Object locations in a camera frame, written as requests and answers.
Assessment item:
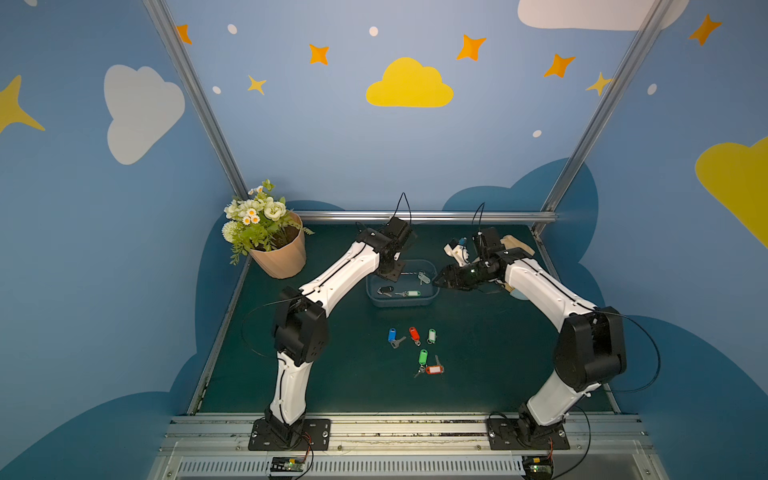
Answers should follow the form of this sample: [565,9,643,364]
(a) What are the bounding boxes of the key with red tag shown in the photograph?
[425,356,445,375]
[409,327,421,347]

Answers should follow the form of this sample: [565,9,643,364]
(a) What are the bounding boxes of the key with blue tag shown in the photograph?
[388,328,406,349]

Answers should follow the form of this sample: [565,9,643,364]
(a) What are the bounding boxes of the key with black tag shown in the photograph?
[414,349,428,378]
[377,286,396,298]

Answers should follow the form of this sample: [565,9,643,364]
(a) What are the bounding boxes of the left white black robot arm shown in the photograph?
[263,216,412,448]

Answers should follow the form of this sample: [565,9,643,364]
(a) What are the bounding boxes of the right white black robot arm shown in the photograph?
[434,227,627,449]

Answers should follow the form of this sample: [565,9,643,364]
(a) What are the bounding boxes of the translucent blue storage box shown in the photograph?
[366,259,440,308]

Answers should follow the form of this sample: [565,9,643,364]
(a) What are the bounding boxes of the key with green white tag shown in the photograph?
[394,290,422,298]

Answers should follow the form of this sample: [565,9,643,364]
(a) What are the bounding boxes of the beige work glove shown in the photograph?
[501,235,535,257]

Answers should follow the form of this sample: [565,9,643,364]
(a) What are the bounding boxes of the terracotta flower pot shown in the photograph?
[249,211,307,279]

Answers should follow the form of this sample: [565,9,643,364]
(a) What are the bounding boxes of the white artificial flowers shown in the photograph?
[221,179,314,265]

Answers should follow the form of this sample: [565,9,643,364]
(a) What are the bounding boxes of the right controller board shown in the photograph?
[522,456,554,480]

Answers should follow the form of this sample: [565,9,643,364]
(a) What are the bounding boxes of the controller board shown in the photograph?
[269,456,306,475]
[522,456,554,480]

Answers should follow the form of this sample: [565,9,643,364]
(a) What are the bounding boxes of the left controller board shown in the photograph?
[269,456,306,475]

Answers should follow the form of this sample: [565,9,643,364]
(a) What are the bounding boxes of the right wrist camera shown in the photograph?
[444,237,471,267]

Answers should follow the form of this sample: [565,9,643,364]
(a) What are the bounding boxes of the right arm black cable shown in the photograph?
[470,201,662,480]

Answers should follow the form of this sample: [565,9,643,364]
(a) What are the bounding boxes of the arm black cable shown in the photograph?
[470,201,662,480]
[241,191,414,361]

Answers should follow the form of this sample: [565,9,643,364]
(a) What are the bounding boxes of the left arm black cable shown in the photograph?
[241,191,414,361]

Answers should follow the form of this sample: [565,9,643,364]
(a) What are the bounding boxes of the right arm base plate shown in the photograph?
[486,416,570,451]

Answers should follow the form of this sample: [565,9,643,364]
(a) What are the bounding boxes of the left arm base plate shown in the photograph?
[248,417,332,451]

